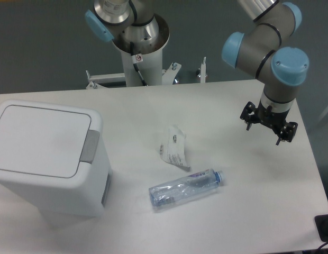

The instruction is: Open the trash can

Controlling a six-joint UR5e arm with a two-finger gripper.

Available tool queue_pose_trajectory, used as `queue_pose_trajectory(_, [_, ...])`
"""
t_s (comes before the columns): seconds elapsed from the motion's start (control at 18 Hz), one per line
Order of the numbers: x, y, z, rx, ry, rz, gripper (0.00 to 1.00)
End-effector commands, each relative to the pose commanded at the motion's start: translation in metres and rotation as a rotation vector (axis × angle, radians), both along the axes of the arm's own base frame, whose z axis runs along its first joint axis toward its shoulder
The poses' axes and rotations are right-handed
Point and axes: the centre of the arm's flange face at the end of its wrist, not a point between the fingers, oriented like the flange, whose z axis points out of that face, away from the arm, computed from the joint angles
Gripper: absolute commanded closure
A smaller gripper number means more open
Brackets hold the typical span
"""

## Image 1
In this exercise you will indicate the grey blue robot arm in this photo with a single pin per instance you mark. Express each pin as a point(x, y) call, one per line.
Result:
point(259, 53)

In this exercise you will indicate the black device at table edge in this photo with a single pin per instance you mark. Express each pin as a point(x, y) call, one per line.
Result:
point(321, 222)

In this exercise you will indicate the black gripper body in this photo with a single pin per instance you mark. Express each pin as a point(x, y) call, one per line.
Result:
point(271, 119)

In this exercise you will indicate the crumpled white paper wrapper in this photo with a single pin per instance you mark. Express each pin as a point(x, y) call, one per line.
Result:
point(172, 148)

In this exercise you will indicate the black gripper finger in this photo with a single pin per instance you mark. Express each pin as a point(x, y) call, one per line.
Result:
point(285, 132)
point(250, 115)

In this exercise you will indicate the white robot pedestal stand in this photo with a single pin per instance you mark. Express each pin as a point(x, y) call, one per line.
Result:
point(141, 50)

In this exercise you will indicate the white push-lid trash can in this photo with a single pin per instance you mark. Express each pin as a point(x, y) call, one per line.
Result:
point(54, 157)

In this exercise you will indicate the crushed clear plastic bottle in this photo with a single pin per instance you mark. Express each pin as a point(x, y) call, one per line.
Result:
point(183, 189)

